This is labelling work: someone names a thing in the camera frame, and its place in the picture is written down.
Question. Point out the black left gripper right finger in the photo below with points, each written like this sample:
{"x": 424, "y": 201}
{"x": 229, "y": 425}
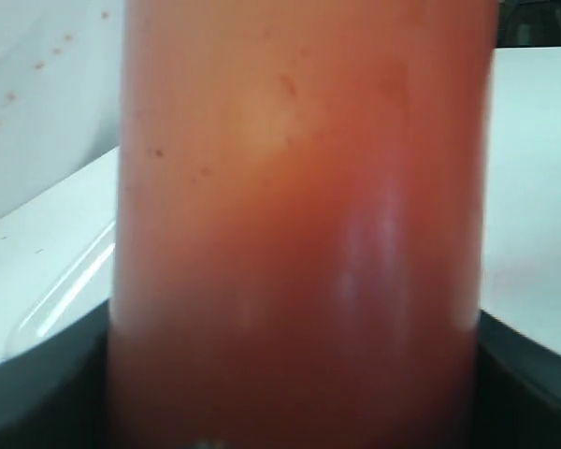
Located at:
{"x": 517, "y": 400}

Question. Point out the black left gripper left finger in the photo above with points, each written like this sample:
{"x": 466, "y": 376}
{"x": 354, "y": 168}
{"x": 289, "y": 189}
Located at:
{"x": 54, "y": 395}

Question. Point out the red sauce squeeze bottle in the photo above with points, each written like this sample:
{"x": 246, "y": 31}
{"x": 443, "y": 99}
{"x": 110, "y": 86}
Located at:
{"x": 299, "y": 226}

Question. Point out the white rectangular plastic tray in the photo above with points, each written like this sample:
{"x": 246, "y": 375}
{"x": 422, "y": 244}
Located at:
{"x": 82, "y": 287}

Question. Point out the white paper backdrop sheet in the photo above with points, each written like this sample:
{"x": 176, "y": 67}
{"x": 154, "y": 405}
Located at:
{"x": 59, "y": 92}

